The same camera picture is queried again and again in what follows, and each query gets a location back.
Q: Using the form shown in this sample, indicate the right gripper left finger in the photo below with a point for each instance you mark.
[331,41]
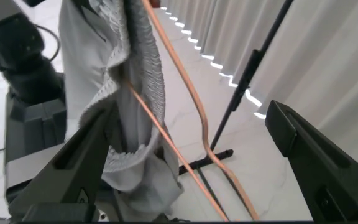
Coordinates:
[70,180]

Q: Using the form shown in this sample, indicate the white curtain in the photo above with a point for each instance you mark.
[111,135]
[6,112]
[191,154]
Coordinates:
[315,56]

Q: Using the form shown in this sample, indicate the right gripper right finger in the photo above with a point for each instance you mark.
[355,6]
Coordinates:
[331,180]

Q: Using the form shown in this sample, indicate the black clothes rack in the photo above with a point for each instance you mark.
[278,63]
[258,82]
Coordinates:
[247,74]

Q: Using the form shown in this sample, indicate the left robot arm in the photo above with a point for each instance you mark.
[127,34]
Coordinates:
[20,56]

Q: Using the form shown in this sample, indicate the pale grey shorts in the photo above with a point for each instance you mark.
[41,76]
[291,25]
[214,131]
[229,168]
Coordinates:
[85,56]

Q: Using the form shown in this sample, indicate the pink clothes hanger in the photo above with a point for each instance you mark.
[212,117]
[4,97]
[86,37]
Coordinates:
[182,71]

